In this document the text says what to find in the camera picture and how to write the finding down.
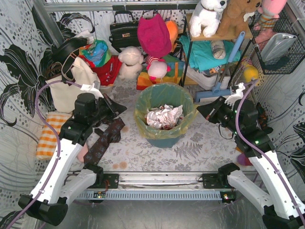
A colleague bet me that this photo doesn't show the yellow trash bag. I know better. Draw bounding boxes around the yellow trash bag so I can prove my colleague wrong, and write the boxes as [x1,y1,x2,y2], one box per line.
[134,83,198,140]

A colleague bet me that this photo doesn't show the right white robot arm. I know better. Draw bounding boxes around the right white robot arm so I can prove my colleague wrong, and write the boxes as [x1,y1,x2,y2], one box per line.
[197,96,305,229]

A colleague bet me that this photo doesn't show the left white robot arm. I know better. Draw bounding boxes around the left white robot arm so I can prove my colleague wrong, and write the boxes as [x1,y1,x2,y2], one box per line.
[18,93,127,226]

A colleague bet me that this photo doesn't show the cream tote bag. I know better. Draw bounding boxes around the cream tote bag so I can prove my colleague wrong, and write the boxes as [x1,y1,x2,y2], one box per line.
[50,57,100,113]

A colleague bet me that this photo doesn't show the crumpled paper trash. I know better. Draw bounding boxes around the crumpled paper trash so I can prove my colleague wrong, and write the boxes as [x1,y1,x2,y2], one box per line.
[145,104,184,130]

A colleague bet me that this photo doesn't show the teal trash bin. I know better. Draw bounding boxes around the teal trash bin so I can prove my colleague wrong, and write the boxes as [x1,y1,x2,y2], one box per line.
[145,135,182,148]

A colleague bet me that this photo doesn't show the rainbow striped bag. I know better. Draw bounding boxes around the rainbow striped bag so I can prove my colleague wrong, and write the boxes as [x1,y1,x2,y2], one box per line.
[136,55,185,90]

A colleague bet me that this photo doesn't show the dark patterned necktie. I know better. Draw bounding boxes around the dark patterned necktie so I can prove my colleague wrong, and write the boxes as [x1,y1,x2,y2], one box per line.
[84,118,125,166]

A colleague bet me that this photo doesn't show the white storage box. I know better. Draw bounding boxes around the white storage box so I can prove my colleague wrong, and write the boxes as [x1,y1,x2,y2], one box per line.
[186,66,231,90]

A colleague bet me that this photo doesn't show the red cloth in basket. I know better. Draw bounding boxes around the red cloth in basket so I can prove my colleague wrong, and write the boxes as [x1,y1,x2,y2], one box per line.
[86,56,122,86]

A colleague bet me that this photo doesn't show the pink cloth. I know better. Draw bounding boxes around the pink cloth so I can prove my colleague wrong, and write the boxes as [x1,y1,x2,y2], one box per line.
[77,143,89,163]

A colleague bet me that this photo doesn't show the yellow plush duck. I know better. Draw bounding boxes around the yellow plush duck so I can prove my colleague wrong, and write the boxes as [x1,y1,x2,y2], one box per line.
[241,59,259,83]

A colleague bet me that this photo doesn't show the beige chenille duster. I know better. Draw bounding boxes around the beige chenille duster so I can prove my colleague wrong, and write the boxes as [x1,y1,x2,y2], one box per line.
[229,68,244,86]

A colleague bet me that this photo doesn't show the purple orange sock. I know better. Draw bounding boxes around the purple orange sock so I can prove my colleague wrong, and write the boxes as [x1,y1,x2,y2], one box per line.
[235,147,253,166]

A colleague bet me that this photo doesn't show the white fluffy plush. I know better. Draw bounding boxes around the white fluffy plush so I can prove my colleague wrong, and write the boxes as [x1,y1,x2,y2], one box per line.
[118,46,144,80]

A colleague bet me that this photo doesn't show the teal folded cloth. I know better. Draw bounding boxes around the teal folded cloth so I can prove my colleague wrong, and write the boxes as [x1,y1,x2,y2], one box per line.
[188,41,234,71]

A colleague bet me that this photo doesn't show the pink white plush doll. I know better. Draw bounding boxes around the pink white plush doll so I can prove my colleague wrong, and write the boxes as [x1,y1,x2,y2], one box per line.
[146,55,171,83]

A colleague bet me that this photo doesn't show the colourful striped cloth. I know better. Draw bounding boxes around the colourful striped cloth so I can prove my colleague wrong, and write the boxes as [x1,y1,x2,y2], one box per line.
[79,40,112,68]

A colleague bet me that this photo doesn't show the orange checked towel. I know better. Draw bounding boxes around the orange checked towel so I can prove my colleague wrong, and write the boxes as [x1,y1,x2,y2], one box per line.
[36,112,71,160]

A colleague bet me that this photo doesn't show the black round hat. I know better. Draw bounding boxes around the black round hat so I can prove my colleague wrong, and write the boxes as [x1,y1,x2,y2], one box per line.
[52,37,88,63]

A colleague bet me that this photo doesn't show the black leather handbag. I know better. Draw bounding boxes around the black leather handbag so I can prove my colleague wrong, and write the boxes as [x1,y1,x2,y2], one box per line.
[109,10,141,53]

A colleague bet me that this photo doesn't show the silver foil pouch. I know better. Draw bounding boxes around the silver foil pouch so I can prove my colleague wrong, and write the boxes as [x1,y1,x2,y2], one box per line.
[261,33,298,62]

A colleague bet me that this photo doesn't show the magenta knit hat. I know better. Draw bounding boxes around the magenta knit hat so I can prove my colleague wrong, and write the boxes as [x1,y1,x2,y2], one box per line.
[137,13,172,58]

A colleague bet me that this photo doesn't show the wooden shelf rack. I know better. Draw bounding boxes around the wooden shelf rack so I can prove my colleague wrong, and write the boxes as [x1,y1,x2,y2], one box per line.
[180,13,254,89]

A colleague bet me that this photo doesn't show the white plush dog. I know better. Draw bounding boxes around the white plush dog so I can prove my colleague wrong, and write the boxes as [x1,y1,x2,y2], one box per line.
[189,0,227,38]

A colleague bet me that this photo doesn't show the brown teddy bear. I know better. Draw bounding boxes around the brown teddy bear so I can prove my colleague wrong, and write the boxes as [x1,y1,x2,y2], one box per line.
[217,0,262,36]

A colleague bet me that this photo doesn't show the orange plush toy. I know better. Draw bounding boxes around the orange plush toy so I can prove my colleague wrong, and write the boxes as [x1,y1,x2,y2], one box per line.
[165,21,178,51]

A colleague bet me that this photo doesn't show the pink plush toy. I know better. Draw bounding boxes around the pink plush toy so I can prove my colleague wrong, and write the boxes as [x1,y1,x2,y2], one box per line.
[253,0,287,31]

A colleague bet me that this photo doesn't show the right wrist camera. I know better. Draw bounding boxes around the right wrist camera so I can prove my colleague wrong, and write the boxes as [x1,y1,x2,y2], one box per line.
[224,83,245,106]

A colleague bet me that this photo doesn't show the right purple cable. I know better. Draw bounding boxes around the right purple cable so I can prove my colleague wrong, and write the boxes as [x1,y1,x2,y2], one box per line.
[234,78,305,215]

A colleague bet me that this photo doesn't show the purple cable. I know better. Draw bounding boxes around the purple cable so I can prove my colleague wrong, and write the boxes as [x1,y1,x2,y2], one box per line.
[234,78,305,215]
[0,80,83,229]

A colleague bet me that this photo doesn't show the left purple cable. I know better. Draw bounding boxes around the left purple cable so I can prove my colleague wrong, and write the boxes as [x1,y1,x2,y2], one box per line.
[0,80,83,229]

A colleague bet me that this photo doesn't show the black wire basket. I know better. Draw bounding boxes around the black wire basket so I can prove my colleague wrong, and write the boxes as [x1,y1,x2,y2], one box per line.
[249,11,305,75]

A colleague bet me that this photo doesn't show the metal base rail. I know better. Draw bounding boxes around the metal base rail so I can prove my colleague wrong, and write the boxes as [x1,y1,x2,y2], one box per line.
[66,171,293,201]

